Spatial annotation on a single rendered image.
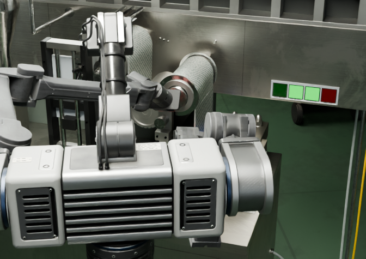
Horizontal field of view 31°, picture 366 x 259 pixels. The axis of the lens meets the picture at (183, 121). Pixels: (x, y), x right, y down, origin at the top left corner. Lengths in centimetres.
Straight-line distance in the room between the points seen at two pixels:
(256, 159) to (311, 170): 317
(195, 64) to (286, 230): 168
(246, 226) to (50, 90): 79
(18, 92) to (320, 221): 248
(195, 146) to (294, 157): 334
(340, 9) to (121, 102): 138
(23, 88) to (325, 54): 113
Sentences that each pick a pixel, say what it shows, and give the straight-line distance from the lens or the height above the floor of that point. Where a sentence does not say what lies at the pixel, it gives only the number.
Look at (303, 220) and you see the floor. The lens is 389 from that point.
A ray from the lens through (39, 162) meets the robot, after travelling 122.
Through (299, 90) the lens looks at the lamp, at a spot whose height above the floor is 119.
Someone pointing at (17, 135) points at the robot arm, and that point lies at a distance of 142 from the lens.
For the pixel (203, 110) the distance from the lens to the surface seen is 234.
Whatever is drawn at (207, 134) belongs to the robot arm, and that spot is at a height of 147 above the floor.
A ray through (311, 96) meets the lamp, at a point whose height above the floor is 118.
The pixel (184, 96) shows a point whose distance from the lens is 219.
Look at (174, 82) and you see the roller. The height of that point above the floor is 130.
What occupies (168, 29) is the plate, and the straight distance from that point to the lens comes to 251.
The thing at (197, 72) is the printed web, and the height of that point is 130.
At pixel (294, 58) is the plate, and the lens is 243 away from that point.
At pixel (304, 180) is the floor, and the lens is 430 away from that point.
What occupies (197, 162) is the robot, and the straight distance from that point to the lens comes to 119.
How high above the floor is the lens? 209
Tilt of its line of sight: 25 degrees down
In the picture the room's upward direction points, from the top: straight up
